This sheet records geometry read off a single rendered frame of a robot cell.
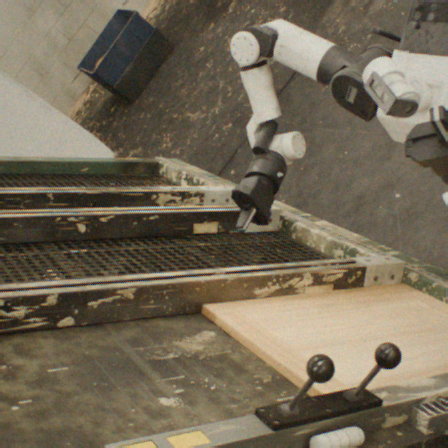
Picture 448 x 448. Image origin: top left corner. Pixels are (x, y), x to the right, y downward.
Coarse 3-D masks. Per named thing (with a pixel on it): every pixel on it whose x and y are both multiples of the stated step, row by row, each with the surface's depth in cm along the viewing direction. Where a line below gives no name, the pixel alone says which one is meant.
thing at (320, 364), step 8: (312, 360) 89; (320, 360) 88; (328, 360) 89; (312, 368) 88; (320, 368) 88; (328, 368) 88; (312, 376) 88; (320, 376) 88; (328, 376) 88; (304, 384) 92; (312, 384) 91; (304, 392) 92; (296, 400) 94; (280, 408) 95; (288, 408) 95; (296, 408) 96
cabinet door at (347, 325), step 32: (352, 288) 162; (384, 288) 165; (224, 320) 134; (256, 320) 137; (288, 320) 139; (320, 320) 141; (352, 320) 143; (384, 320) 145; (416, 320) 147; (256, 352) 125; (288, 352) 123; (320, 352) 125; (352, 352) 127; (416, 352) 130; (320, 384) 112; (352, 384) 113; (384, 384) 115
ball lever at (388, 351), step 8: (384, 344) 95; (392, 344) 95; (376, 352) 95; (384, 352) 94; (392, 352) 94; (400, 352) 95; (376, 360) 95; (384, 360) 94; (392, 360) 94; (400, 360) 95; (376, 368) 97; (384, 368) 95; (392, 368) 95; (368, 376) 99; (360, 384) 100; (344, 392) 102; (352, 392) 102; (360, 392) 101; (352, 400) 101
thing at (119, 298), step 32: (384, 256) 172; (0, 288) 123; (32, 288) 126; (64, 288) 126; (96, 288) 128; (128, 288) 131; (160, 288) 135; (192, 288) 139; (224, 288) 143; (256, 288) 147; (288, 288) 152; (0, 320) 120; (32, 320) 123; (64, 320) 126; (96, 320) 130
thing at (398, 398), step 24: (408, 384) 111; (432, 384) 112; (384, 408) 103; (408, 408) 106; (168, 432) 89; (216, 432) 91; (240, 432) 91; (264, 432) 92; (288, 432) 94; (312, 432) 96
